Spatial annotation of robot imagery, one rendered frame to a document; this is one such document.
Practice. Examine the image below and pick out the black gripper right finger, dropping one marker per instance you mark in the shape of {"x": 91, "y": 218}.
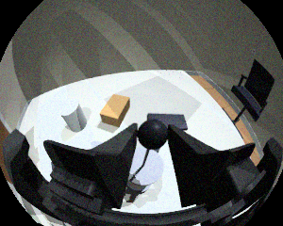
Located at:
{"x": 197, "y": 165}

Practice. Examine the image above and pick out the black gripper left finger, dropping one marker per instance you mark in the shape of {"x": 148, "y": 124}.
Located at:
{"x": 108, "y": 163}

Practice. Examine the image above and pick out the glass french press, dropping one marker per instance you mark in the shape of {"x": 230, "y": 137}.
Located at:
{"x": 147, "y": 166}

